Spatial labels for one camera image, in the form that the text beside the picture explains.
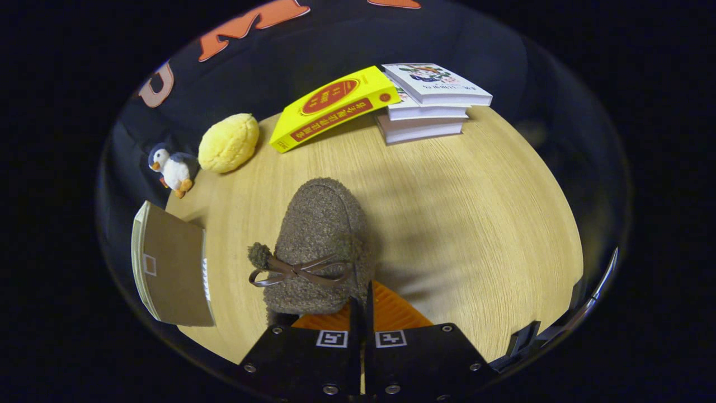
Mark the plush penguin toy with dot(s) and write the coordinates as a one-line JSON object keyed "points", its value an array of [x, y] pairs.
{"points": [[178, 170]]}

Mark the white illustrated book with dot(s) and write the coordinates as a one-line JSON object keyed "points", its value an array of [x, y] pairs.
{"points": [[430, 81]]}

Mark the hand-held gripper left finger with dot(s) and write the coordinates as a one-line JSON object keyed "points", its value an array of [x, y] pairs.
{"points": [[302, 361]]}

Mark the yellow book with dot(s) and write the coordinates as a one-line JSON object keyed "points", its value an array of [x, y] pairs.
{"points": [[330, 106]]}

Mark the brown book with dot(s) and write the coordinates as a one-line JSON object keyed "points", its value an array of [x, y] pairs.
{"points": [[419, 131]]}

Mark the brown fuzzy shoe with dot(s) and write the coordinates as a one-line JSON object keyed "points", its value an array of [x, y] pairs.
{"points": [[321, 224]]}

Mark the yellow bread-shaped soft toy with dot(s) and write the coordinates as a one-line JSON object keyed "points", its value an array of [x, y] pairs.
{"points": [[229, 143]]}

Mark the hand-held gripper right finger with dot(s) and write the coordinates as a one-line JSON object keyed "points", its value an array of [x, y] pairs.
{"points": [[425, 358]]}

